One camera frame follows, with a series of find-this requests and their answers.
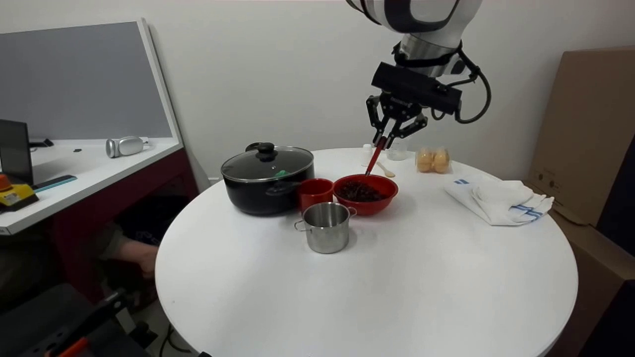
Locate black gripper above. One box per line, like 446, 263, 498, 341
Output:
365, 93, 431, 150

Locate red handled metal spoon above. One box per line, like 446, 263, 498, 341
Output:
363, 134, 393, 176

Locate dark coffee beans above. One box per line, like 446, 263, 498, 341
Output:
339, 182, 385, 204

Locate red bowl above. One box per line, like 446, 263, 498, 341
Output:
331, 172, 401, 218

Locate clear glass measuring cup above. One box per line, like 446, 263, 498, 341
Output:
385, 138, 413, 162

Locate small pale spoon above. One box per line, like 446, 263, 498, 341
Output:
375, 158, 397, 180

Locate stainless steel cup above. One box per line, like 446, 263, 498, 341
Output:
292, 200, 353, 255

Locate beige round bun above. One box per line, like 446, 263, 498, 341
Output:
431, 144, 452, 174
415, 146, 436, 174

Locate red enamel mug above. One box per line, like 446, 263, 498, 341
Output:
296, 176, 335, 214

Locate glass pot lid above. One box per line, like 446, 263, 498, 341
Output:
220, 140, 315, 184

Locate white towel blue print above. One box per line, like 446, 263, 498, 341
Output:
442, 176, 556, 228

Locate black cooking pot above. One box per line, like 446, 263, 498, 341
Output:
220, 164, 317, 218

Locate brown cardboard box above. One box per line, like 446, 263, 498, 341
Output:
548, 210, 635, 357

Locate person leg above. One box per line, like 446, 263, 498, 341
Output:
97, 226, 161, 279

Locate white desk maroon side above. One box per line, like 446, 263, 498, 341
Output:
0, 134, 200, 313

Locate grey partition board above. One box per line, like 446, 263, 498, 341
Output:
0, 17, 184, 142

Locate black laptop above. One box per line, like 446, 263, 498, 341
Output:
0, 117, 36, 186

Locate yellow box red button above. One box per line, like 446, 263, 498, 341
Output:
0, 172, 40, 212

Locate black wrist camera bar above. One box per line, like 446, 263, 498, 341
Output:
369, 59, 464, 117

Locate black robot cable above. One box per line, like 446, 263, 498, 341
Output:
429, 41, 494, 127

